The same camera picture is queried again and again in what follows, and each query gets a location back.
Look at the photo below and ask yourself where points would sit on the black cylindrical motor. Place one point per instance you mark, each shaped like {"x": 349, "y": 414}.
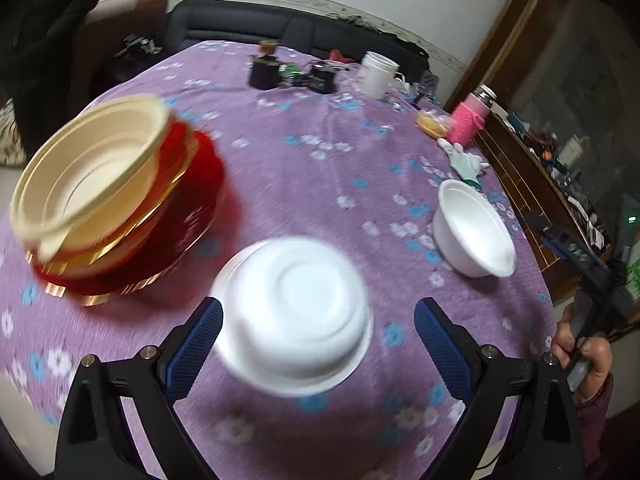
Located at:
{"x": 322, "y": 80}

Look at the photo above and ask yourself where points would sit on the round biscuit in plastic bag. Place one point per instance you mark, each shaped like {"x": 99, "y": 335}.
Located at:
{"x": 432, "y": 125}

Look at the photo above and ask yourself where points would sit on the black sofa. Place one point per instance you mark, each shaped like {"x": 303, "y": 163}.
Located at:
{"x": 225, "y": 25}

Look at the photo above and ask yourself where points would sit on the red plate with gold rim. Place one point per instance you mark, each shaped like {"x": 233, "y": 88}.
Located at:
{"x": 179, "y": 142}
{"x": 175, "y": 230}

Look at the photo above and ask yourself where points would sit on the white foam bowl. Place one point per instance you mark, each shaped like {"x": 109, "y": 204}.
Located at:
{"x": 295, "y": 310}
{"x": 475, "y": 230}

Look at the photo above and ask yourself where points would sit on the person's right forearm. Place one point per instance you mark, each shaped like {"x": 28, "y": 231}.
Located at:
{"x": 595, "y": 425}

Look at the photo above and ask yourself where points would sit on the white plastic bottle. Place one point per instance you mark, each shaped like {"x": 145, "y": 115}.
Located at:
{"x": 570, "y": 152}

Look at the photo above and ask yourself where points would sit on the wooden cabinet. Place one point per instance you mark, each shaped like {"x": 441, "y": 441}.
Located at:
{"x": 515, "y": 170}

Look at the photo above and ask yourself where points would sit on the purple floral tablecloth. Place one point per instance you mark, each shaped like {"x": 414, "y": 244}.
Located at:
{"x": 310, "y": 185}

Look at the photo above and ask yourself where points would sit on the person's right hand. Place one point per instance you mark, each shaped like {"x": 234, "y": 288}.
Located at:
{"x": 597, "y": 362}

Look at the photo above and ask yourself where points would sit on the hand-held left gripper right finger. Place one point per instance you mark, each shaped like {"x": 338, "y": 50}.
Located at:
{"x": 445, "y": 355}

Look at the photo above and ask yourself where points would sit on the white plastic tub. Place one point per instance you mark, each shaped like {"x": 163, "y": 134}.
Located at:
{"x": 375, "y": 77}

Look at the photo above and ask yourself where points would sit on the bottle with pink sleeve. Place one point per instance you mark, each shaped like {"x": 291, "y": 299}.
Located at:
{"x": 467, "y": 120}

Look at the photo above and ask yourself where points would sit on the dark hanging cloth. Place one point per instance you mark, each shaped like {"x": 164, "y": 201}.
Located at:
{"x": 45, "y": 35}

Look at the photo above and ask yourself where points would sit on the dark motor with brown wheel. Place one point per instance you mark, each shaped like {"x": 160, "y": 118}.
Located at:
{"x": 262, "y": 75}

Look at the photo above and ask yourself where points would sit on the small red object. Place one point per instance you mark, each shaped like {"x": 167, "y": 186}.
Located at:
{"x": 336, "y": 55}

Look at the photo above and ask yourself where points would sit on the cream plastic bowl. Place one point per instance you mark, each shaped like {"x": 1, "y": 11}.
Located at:
{"x": 85, "y": 185}
{"x": 159, "y": 146}

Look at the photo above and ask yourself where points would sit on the white glove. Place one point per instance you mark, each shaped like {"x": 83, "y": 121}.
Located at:
{"x": 462, "y": 160}

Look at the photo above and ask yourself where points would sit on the green circuit board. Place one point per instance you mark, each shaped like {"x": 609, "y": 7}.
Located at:
{"x": 288, "y": 71}

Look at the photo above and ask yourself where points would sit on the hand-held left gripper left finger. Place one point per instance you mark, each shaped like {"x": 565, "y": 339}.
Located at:
{"x": 195, "y": 350}

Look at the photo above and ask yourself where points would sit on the brown chair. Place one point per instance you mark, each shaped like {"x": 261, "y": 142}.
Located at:
{"x": 115, "y": 15}

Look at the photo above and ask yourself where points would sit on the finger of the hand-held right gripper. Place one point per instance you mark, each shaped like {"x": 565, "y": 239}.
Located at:
{"x": 555, "y": 240}

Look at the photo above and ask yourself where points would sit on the small black device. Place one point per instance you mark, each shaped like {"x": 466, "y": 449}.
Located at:
{"x": 137, "y": 45}

